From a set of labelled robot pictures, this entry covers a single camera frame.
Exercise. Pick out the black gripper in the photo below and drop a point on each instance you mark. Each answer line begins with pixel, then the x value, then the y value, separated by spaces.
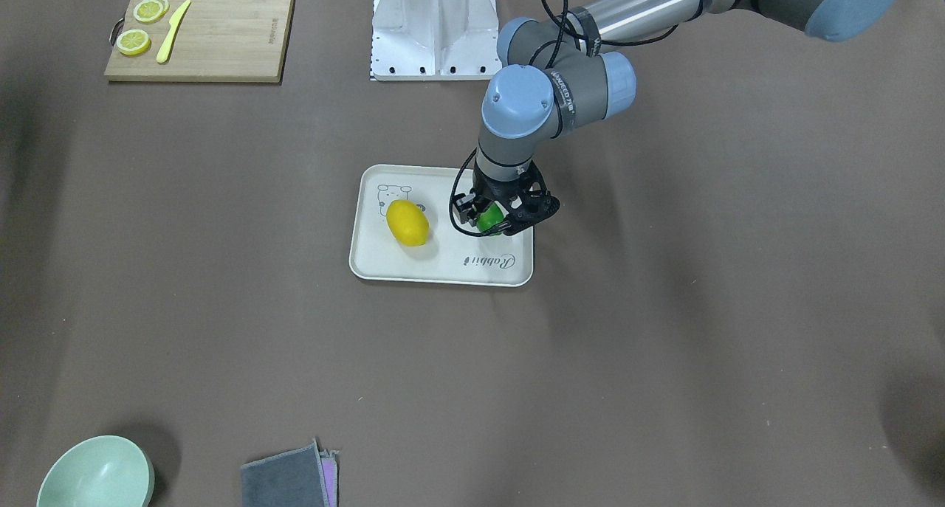
pixel 489 191

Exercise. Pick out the green lime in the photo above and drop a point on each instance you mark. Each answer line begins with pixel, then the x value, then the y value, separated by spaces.
pixel 492 216

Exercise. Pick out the yellow lemon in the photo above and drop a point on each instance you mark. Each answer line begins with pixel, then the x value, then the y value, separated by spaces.
pixel 407 223

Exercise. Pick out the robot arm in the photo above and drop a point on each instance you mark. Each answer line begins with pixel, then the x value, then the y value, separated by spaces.
pixel 569 70

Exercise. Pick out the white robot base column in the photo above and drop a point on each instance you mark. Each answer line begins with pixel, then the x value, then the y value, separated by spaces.
pixel 422 40

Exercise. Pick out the cream rabbit tray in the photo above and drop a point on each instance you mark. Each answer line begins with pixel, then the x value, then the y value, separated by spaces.
pixel 448 256

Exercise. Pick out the grey folded cloth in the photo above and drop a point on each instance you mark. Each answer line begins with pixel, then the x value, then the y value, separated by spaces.
pixel 301 477

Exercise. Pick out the yellow plastic knife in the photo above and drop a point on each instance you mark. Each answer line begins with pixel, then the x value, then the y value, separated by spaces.
pixel 163 54

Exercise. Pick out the lemon slice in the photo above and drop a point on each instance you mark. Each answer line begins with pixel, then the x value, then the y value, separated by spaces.
pixel 133 42
pixel 164 5
pixel 147 12

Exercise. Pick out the green bowl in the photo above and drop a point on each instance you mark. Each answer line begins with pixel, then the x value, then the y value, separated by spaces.
pixel 106 470

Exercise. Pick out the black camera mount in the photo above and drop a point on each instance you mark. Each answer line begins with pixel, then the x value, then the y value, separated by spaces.
pixel 527 209

